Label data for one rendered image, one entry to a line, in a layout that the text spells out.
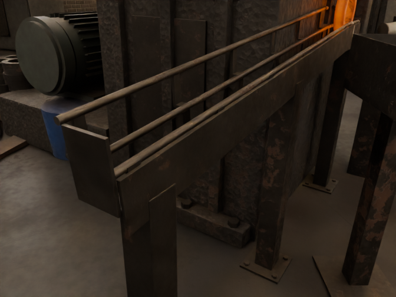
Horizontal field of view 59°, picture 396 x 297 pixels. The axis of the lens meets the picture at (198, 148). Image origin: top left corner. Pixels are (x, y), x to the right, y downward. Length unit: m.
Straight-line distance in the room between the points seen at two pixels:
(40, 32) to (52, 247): 1.00
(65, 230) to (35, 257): 0.15
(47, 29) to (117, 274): 1.17
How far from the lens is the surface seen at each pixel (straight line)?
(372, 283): 1.26
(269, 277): 1.17
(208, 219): 1.27
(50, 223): 1.46
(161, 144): 0.46
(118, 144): 0.50
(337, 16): 1.36
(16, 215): 1.56
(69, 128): 0.43
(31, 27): 1.91
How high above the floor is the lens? 0.82
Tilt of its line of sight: 25 degrees down
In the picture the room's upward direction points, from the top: 1 degrees clockwise
